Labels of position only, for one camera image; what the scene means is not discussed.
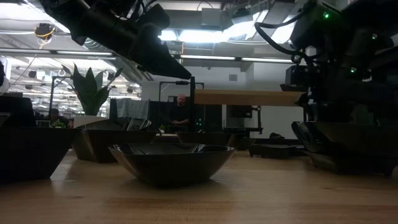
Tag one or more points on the black metal pole stand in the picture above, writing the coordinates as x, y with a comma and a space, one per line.
51, 99

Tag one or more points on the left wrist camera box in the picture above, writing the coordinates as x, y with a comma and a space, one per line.
154, 17

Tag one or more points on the grey hanging cloth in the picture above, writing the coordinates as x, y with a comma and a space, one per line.
132, 109

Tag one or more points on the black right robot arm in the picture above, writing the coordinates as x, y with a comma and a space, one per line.
367, 37

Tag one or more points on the artificial green snake plant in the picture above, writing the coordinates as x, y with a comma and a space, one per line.
90, 93

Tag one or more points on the black computer monitor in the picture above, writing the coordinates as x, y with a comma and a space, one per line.
239, 111

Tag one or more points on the black metal stand frame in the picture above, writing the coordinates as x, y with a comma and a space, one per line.
182, 82

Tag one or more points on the black small square mini plate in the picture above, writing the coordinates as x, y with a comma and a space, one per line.
275, 152
351, 165

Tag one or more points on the black standing desk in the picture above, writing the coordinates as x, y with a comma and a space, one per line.
242, 130

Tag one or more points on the black wavy square mini plate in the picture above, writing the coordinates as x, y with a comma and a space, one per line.
31, 155
303, 137
118, 144
351, 137

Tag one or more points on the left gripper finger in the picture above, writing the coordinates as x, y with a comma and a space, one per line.
158, 56

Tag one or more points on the small green plant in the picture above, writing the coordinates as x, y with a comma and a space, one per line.
58, 124

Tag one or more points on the white plant pot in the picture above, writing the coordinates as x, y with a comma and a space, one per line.
82, 120

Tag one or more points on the black partition panel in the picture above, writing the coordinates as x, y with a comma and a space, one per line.
161, 115

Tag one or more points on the wooden shelf black metal frame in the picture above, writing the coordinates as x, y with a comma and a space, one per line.
248, 98

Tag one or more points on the grey square wall vent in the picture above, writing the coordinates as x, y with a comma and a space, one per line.
233, 77

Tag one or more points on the grey metal box unit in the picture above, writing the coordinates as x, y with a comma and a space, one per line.
211, 17

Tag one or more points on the long linear light fixture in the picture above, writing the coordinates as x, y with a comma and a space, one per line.
205, 57

